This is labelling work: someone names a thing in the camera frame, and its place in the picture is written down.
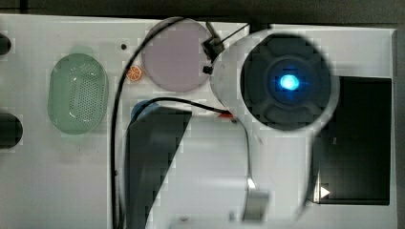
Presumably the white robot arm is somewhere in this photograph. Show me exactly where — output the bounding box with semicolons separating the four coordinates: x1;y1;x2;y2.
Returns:
122;31;339;229

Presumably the black toaster oven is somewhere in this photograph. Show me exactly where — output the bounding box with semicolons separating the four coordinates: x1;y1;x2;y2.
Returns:
308;76;392;205

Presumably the blue cup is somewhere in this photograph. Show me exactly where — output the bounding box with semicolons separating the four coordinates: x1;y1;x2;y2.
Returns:
131;100;159;119

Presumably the purple round plate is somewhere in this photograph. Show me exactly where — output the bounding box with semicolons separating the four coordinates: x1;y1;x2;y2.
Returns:
141;19;210;93

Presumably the orange slice toy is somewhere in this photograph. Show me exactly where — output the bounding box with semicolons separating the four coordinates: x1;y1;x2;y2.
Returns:
126;66;144;81

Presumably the green perforated colander basket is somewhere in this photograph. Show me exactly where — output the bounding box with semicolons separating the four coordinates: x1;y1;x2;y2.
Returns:
47;53;109;135

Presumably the black cylinder lower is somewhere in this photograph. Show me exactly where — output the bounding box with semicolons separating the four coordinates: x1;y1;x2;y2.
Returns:
0;114;23;149

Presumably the black cylinder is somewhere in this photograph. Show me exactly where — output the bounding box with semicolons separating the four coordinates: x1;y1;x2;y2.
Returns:
0;114;23;149
0;34;11;55

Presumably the black cylinder upper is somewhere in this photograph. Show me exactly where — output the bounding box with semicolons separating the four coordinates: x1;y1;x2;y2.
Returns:
0;34;11;55

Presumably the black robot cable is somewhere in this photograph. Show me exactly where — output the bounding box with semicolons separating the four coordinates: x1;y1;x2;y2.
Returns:
109;16;238;229

